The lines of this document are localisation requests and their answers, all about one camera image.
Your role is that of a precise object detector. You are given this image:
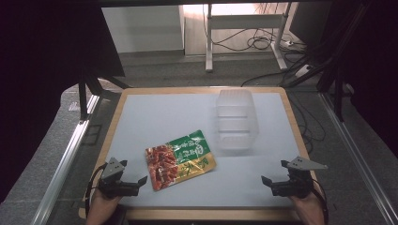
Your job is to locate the person's left hand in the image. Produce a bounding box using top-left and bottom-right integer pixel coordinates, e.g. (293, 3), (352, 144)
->
(85, 188), (123, 225)

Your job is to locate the aluminium floor rail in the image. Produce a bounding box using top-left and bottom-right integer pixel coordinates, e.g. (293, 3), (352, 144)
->
(30, 93), (101, 225)
(318, 92), (398, 225)

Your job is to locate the red and green snack packet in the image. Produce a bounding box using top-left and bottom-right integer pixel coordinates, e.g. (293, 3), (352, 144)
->
(145, 129), (218, 192)

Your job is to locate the black curtain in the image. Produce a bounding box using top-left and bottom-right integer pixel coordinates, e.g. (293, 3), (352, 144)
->
(0, 0), (126, 204)
(289, 0), (398, 158)

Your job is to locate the white power strip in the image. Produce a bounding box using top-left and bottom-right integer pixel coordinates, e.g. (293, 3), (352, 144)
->
(295, 64), (312, 78)

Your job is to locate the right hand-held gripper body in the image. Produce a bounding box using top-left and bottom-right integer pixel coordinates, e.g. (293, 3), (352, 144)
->
(270, 156), (329, 200)

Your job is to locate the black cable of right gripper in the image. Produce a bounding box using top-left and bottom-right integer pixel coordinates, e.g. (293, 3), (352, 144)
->
(312, 183), (330, 225)

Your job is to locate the clear plastic container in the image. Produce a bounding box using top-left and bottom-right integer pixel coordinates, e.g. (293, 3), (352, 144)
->
(215, 88), (260, 152)

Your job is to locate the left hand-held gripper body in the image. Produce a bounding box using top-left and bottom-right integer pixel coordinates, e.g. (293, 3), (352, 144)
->
(99, 157), (140, 199)

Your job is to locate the white table with wooden edge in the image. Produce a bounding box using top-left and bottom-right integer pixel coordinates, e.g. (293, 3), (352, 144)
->
(78, 86), (317, 221)

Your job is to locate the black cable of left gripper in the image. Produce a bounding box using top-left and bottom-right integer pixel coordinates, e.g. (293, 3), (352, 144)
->
(84, 163), (108, 218)

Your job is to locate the white cabinet panel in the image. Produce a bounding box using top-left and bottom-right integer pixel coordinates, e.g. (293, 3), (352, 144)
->
(100, 5), (186, 54)

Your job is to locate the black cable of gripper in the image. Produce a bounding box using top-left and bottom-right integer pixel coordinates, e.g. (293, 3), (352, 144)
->
(84, 163), (108, 218)
(312, 183), (330, 225)

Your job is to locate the person's right hand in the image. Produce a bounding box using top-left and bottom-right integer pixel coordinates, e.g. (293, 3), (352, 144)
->
(288, 189), (327, 225)

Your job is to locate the white metal desk frame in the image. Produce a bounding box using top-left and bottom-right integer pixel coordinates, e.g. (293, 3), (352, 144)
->
(205, 3), (289, 73)

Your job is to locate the bundle of black floor cables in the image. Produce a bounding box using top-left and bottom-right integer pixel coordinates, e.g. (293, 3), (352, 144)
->
(202, 3), (328, 154)

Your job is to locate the black metal stand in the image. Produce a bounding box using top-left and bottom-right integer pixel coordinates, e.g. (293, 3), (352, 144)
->
(281, 3), (370, 123)
(77, 69), (130, 122)

